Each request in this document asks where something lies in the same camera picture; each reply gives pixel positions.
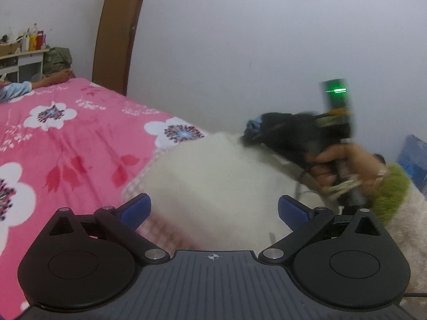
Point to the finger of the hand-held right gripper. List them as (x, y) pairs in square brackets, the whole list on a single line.
[(254, 128)]

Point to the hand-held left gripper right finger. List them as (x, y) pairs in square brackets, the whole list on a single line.
[(293, 211)]

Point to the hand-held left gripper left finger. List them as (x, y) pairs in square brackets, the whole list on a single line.
[(135, 210)]

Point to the cream fleece garment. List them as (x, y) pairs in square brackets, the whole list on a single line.
[(227, 186)]

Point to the person's right hand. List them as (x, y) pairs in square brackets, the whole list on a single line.
[(357, 163)]

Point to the pink floral blanket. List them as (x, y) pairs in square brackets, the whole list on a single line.
[(66, 146)]

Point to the white fluffy cloth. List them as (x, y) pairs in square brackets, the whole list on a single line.
[(410, 240)]

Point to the blue box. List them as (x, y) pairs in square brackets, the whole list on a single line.
[(413, 163)]

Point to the green bag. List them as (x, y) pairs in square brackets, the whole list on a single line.
[(58, 60)]

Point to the white shelf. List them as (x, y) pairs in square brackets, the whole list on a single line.
[(23, 63)]

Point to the red bottle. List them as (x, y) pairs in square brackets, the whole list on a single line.
[(40, 40)]

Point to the yellow bottle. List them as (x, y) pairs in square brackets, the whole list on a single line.
[(33, 40)]

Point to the white bottle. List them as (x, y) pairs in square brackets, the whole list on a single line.
[(25, 42)]

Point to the cardboard box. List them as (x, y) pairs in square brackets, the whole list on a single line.
[(9, 48)]

